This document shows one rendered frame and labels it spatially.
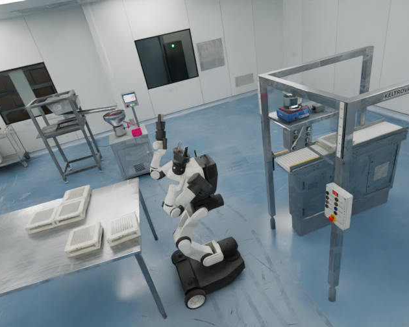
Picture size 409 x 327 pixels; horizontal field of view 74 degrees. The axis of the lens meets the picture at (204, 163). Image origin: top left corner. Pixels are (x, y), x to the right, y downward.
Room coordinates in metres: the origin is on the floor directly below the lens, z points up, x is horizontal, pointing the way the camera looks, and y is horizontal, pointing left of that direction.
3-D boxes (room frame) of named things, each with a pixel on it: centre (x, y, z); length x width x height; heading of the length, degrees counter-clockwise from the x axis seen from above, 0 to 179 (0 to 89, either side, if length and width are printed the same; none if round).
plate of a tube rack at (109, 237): (1.71, 0.75, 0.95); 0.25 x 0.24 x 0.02; 14
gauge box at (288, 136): (2.04, -0.83, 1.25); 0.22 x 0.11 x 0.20; 102
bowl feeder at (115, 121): (4.40, 1.23, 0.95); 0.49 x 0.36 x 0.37; 103
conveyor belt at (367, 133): (2.28, -1.37, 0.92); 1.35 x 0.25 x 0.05; 102
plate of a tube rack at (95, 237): (1.68, 1.05, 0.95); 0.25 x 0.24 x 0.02; 7
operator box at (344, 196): (1.29, -0.78, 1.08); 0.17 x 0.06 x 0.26; 12
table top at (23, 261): (1.91, 1.41, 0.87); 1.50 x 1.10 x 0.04; 98
